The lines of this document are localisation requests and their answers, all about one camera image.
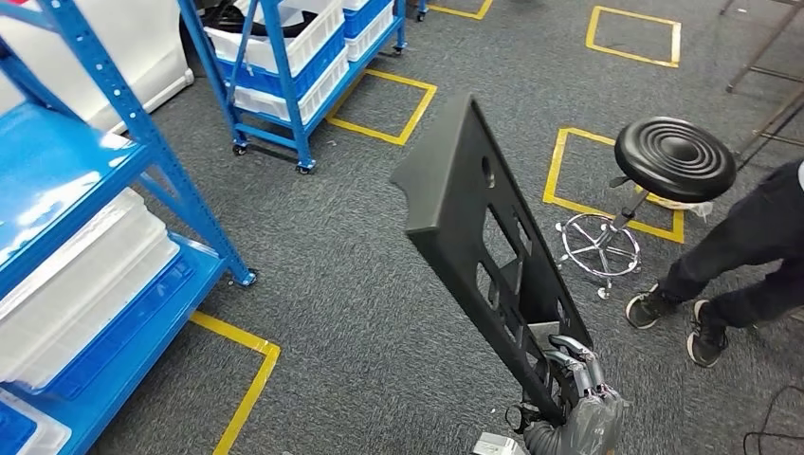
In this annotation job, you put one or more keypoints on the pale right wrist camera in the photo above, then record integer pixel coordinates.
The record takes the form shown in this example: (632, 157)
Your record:
(496, 447)

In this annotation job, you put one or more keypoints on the blue metal shelf rack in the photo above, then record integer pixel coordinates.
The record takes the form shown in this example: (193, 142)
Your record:
(63, 157)

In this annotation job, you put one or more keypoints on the white plastic crate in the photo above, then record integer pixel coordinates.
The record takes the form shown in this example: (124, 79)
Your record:
(314, 38)
(370, 43)
(326, 89)

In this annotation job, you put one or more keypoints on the yellow floor tape square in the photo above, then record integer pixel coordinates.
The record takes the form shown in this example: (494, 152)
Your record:
(676, 44)
(458, 12)
(251, 383)
(554, 163)

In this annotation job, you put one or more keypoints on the person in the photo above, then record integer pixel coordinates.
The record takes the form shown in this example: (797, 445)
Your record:
(754, 232)

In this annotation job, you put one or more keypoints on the blue wheeled shelf rack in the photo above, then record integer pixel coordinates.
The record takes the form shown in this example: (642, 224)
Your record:
(287, 81)

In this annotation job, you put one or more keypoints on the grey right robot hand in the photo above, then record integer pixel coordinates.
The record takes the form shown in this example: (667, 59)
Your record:
(593, 414)

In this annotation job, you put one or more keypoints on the black plastic plate part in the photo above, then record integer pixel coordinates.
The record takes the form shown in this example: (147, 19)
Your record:
(452, 188)

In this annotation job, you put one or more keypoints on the black round stool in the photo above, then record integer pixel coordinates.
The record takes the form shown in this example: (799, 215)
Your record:
(675, 157)

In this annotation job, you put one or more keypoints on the white car red stripe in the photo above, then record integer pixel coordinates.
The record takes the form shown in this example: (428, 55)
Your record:
(125, 50)

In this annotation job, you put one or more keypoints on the black curved rubber part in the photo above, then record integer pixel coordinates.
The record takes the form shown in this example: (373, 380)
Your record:
(217, 17)

